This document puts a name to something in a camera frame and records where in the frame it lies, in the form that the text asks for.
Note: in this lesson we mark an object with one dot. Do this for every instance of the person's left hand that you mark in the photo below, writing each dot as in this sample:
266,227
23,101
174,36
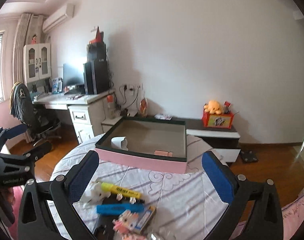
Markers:
7,200

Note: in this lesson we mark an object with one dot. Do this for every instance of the black computer tower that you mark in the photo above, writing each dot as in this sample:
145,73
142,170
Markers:
96,77

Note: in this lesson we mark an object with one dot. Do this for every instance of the white plush toy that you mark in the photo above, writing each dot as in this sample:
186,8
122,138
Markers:
94,193

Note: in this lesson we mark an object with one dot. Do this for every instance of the beige curtain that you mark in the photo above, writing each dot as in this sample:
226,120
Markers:
28,25

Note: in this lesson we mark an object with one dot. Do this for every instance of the pink block figure toy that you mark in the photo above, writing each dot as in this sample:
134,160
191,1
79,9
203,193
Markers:
126,222

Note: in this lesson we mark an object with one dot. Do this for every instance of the black bathroom scale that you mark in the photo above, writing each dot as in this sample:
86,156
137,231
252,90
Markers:
248,156

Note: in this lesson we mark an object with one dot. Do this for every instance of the pink small box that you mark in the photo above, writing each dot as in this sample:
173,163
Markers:
163,153

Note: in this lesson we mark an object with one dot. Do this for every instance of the blue and gold lighter box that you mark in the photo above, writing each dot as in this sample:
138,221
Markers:
144,219

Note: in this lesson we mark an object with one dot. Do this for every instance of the bottle with red cap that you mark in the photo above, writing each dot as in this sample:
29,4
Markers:
110,106

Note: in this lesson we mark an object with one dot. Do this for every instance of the black office chair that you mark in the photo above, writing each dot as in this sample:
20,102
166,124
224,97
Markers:
41,125

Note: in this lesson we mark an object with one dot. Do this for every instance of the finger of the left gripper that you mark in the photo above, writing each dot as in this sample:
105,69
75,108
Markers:
9,133
37,153

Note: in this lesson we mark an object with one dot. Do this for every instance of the wall power outlet with cables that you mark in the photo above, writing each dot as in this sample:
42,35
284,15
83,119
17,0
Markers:
130,96

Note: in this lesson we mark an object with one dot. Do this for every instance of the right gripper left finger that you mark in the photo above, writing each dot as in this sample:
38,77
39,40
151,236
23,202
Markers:
35,220

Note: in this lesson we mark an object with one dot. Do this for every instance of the white patterned tablecloth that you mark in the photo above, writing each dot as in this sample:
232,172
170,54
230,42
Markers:
187,205

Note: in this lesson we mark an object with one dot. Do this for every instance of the yellow octopus plush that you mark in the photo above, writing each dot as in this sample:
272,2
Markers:
212,107

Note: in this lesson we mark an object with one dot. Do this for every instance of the black computer monitor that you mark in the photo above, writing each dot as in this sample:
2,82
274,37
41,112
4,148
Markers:
72,74

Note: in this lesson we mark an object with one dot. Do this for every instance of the black box on tower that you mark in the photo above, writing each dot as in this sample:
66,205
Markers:
97,51

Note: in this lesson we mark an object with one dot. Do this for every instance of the snack packet on cabinet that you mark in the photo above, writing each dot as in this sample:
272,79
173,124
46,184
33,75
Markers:
163,117

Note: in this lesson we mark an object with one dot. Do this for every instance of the white glass door cabinet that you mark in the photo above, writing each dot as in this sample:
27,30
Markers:
36,62

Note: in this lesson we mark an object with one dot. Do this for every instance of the low black white tv cabinet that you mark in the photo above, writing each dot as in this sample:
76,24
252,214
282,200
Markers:
224,141

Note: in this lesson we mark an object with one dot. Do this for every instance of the white air conditioner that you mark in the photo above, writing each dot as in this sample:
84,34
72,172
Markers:
58,17

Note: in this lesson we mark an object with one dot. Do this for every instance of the red toy storage box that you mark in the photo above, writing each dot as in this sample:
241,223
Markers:
218,120

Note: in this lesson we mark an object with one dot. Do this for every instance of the red triangular paper item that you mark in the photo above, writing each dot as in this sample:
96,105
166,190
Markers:
99,36

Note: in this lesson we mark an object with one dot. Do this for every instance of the pink and green storage box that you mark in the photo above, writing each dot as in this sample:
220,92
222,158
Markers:
144,137

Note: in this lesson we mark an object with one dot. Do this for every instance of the orange patterned glass vase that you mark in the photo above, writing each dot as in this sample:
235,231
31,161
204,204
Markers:
143,107

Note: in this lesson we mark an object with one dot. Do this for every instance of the white desk with drawers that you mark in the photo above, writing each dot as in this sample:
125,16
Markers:
87,112

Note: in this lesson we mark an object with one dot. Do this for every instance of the yellow highlighter marker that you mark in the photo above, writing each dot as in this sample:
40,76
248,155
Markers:
120,190

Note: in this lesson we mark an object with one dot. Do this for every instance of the blue highlighter marker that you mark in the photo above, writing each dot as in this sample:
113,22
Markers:
118,209

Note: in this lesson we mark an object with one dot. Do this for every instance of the white power adapter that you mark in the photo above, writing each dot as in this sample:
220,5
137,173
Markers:
119,143

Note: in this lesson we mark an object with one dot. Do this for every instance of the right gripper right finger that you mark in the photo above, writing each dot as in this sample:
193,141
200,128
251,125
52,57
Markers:
265,220

